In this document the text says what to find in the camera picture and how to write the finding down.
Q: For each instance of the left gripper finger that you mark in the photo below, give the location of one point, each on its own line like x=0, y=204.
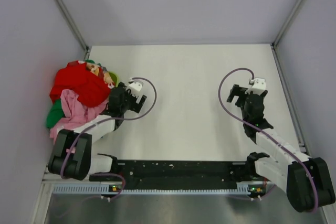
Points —
x=141, y=102
x=133, y=104

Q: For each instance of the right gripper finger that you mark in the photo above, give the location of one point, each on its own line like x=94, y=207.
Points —
x=241, y=93
x=233, y=92

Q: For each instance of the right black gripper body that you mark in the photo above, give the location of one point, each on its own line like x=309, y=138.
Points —
x=244, y=113

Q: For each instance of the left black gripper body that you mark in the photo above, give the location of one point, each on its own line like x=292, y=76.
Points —
x=124, y=106

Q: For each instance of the red t shirt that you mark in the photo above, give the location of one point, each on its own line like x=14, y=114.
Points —
x=91, y=82

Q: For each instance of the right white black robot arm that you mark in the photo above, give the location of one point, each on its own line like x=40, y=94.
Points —
x=305, y=180

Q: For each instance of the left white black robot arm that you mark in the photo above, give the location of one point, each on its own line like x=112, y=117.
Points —
x=74, y=135

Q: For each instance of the lime green tray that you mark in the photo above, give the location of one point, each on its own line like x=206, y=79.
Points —
x=115, y=78

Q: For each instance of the pink t shirt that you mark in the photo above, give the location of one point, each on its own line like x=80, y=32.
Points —
x=76, y=114

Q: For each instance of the green t shirt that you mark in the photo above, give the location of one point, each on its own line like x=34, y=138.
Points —
x=55, y=114

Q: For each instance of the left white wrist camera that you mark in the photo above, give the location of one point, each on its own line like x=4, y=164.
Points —
x=135, y=87

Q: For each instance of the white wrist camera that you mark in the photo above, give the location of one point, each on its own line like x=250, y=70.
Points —
x=135, y=87
x=257, y=86

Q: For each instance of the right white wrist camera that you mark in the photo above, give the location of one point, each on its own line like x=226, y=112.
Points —
x=257, y=86

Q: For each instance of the right aluminium frame post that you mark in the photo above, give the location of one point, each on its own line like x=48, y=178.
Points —
x=288, y=22

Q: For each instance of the aluminium frame post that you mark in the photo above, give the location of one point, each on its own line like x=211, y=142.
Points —
x=71, y=24
x=288, y=22

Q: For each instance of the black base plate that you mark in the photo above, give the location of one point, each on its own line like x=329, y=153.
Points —
x=185, y=175

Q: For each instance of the grey slotted cable duct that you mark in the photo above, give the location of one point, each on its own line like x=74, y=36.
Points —
x=94, y=189

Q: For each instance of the left aluminium frame post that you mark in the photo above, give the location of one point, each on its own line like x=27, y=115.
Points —
x=71, y=24

